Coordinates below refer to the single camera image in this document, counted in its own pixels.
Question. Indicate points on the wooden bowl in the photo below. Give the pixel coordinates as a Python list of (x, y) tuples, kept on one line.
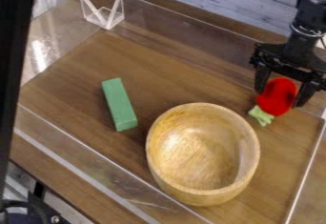
[(204, 153)]

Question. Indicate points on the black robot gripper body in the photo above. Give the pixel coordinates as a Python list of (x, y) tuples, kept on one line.
[(293, 58)]

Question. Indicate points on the red plush strawberry toy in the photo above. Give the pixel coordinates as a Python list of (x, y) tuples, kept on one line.
[(276, 101)]

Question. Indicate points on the clear acrylic corner bracket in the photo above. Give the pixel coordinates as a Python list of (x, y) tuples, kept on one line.
[(104, 17)]

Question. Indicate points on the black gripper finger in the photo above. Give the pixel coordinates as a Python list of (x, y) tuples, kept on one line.
[(308, 89), (261, 77)]

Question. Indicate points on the black vertical foreground post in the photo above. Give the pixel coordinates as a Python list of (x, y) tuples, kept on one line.
[(15, 22)]

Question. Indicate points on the black clamp with cable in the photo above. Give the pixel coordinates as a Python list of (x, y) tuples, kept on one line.
[(26, 208)]

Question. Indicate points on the green rectangular block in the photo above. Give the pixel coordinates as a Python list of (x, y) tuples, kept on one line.
[(120, 105)]

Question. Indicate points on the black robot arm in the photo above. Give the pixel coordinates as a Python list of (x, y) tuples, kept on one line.
[(311, 19)]

